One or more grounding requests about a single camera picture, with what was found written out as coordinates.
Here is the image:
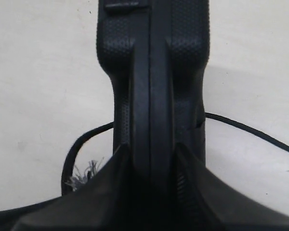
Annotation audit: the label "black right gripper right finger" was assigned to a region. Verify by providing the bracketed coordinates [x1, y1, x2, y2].
[175, 143, 289, 231]

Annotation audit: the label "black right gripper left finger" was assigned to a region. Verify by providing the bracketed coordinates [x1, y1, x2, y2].
[13, 145, 149, 231]

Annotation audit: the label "black braided rope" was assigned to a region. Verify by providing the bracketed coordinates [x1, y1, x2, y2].
[0, 113, 289, 214]

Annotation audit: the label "black plastic carry case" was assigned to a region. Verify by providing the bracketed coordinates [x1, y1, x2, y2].
[97, 0, 210, 193]

